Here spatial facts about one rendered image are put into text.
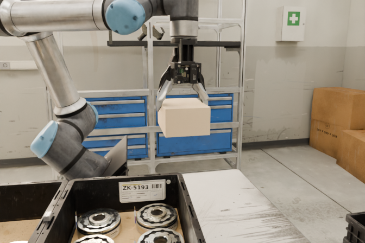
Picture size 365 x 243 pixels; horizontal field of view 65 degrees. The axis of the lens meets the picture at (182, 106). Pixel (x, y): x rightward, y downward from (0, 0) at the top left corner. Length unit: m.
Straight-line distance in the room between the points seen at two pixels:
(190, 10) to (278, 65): 3.13
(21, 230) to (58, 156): 0.25
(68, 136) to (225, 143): 1.94
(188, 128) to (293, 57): 3.26
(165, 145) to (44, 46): 1.80
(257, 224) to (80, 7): 0.83
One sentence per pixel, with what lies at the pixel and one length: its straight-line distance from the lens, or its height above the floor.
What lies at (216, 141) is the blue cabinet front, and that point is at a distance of 2.71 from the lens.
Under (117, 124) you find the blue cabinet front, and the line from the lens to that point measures 2.52.
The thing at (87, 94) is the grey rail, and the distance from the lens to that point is 2.46.
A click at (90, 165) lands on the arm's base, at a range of 1.00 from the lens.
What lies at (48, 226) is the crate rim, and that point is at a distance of 0.65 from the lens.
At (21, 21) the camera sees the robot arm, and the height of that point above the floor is 1.33.
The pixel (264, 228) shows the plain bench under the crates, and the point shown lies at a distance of 1.04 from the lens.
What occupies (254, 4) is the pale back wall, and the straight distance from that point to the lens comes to 3.69.
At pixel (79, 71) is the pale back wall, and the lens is 3.33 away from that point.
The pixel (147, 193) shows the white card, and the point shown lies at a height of 0.88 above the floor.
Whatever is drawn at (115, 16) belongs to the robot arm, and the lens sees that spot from 0.65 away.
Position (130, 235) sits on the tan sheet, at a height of 0.83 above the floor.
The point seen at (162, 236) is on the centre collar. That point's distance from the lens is 0.68.
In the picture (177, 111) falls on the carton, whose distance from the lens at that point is 0.73.
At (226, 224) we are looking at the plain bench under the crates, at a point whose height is 0.70.
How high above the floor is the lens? 1.26
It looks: 11 degrees down
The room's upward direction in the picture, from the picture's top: straight up
